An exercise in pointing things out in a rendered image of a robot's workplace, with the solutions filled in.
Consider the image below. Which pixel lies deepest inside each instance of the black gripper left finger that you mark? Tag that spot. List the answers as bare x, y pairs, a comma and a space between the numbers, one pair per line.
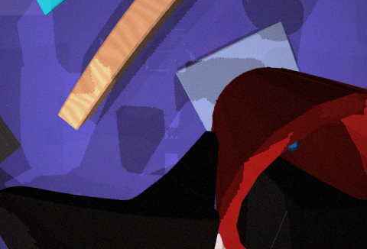
176, 212

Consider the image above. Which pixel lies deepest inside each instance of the wooden rectangular bar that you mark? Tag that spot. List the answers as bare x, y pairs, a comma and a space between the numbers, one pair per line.
126, 40

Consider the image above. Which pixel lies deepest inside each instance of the white flat square pad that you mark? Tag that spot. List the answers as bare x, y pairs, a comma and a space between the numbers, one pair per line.
219, 243

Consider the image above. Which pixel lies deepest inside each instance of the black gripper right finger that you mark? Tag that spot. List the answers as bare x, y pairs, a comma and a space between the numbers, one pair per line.
287, 208

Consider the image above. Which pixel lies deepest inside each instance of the red cup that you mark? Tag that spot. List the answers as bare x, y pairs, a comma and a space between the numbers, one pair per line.
262, 112

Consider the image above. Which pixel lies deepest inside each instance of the dark blue marble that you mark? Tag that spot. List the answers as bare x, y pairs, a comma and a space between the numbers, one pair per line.
294, 147

